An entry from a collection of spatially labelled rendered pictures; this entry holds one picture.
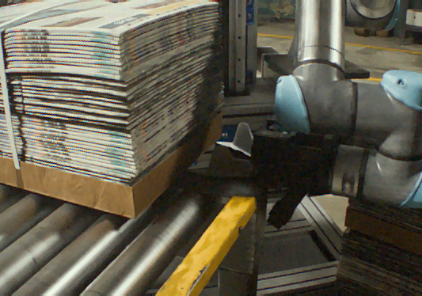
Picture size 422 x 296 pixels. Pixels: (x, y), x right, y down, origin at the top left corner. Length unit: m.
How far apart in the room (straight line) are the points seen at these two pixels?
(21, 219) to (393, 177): 0.50
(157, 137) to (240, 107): 0.63
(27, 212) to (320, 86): 0.42
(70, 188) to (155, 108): 0.15
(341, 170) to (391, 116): 0.11
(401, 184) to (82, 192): 0.42
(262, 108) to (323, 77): 0.59
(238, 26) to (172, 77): 0.68
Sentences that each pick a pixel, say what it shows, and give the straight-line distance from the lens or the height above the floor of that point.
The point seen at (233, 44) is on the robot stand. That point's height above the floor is 0.86.
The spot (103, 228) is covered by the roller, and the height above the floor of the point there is 0.80.
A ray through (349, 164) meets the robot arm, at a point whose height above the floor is 0.83.
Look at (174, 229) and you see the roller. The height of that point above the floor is 0.79.
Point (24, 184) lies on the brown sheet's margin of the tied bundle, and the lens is 0.68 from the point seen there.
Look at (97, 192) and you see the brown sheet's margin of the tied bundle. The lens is 0.59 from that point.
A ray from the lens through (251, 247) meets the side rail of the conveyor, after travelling 0.67.
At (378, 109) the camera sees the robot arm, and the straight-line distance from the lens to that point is 0.64.
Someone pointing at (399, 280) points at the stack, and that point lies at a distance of 0.96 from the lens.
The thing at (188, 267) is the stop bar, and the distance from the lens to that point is 0.47.
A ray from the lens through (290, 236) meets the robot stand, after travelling 1.63.
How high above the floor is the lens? 1.11
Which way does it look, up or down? 23 degrees down
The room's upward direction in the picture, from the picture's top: straight up
